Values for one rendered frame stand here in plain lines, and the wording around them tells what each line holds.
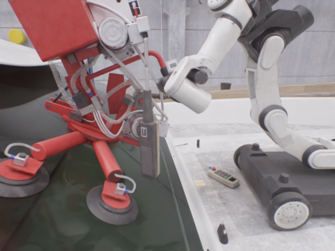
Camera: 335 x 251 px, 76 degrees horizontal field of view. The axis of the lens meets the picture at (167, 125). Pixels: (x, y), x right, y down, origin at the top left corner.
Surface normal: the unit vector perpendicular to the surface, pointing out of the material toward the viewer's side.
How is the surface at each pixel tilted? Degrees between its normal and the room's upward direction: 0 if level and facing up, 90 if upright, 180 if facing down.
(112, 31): 81
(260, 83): 112
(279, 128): 90
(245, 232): 0
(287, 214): 90
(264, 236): 0
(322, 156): 90
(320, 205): 90
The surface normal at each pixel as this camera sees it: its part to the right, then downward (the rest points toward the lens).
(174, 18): 0.15, 0.34
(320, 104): -0.15, 0.34
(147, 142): -0.45, 0.31
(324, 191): 0.00, -0.94
